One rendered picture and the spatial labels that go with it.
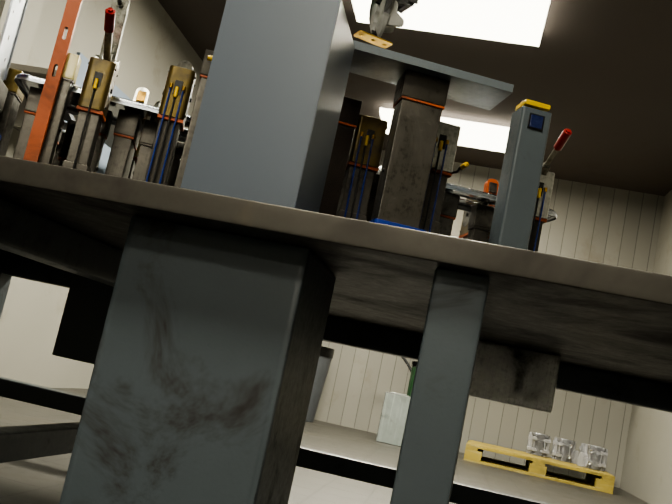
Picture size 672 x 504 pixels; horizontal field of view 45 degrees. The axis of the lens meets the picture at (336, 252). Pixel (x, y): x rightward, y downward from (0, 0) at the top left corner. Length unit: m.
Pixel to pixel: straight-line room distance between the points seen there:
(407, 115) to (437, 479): 0.87
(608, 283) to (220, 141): 0.66
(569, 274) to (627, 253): 7.39
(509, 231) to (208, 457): 0.86
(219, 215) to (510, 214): 0.79
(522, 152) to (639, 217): 6.82
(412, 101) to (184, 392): 0.84
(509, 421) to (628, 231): 2.22
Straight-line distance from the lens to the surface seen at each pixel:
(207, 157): 1.39
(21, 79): 2.09
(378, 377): 8.27
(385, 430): 7.14
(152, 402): 1.30
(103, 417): 1.33
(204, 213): 1.22
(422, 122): 1.78
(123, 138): 2.03
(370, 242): 1.16
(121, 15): 2.00
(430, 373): 1.17
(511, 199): 1.81
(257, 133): 1.38
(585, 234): 8.51
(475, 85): 1.83
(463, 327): 1.18
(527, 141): 1.86
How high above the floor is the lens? 0.48
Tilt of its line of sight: 8 degrees up
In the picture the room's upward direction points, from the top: 12 degrees clockwise
